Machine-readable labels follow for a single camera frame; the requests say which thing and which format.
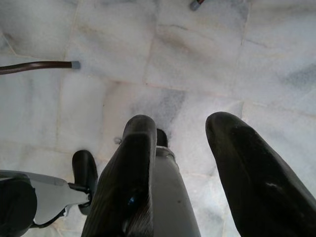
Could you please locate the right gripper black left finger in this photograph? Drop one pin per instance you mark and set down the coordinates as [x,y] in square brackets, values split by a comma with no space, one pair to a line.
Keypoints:
[128,177]

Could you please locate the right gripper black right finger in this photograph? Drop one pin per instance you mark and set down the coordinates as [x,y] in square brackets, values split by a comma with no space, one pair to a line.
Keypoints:
[259,182]

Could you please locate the black robot left foot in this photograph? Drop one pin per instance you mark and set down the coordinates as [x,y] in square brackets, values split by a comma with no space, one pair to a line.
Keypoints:
[85,170]

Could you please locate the black robot foot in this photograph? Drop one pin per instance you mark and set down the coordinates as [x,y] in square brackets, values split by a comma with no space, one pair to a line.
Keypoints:
[162,138]
[85,170]

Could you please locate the grey robot right leg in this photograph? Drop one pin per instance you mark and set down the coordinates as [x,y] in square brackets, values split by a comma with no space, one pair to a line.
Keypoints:
[170,192]

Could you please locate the black robot right foot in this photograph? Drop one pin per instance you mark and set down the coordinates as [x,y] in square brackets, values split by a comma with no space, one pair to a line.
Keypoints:
[162,138]

